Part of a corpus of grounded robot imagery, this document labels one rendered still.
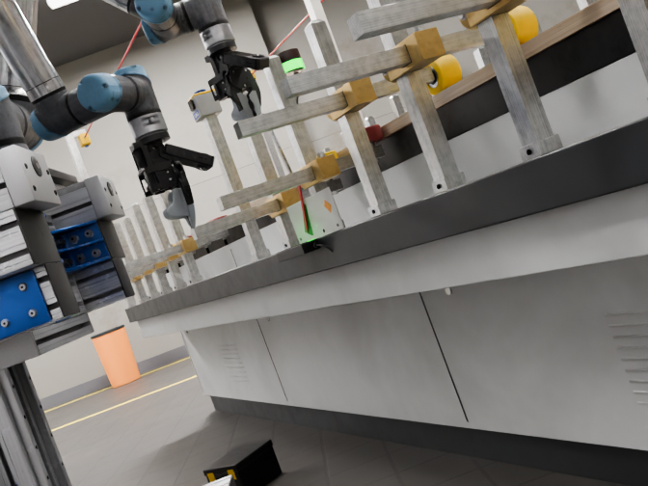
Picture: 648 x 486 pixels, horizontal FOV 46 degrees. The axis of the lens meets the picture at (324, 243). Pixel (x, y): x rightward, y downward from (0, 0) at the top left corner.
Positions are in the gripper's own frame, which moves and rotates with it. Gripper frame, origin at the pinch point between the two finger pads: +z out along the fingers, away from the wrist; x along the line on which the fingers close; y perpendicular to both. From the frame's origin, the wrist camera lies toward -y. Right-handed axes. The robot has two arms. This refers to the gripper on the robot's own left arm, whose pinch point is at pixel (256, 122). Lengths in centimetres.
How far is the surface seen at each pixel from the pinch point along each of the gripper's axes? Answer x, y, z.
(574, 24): 0, -79, 12
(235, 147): -427, 482, -89
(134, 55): -379, 527, -218
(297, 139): -4.6, -6.3, 7.3
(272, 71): -4.7, -6.3, -9.7
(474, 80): -10, -53, 12
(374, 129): -18.5, -18.0, 11.4
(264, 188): 9.7, -5.0, 16.2
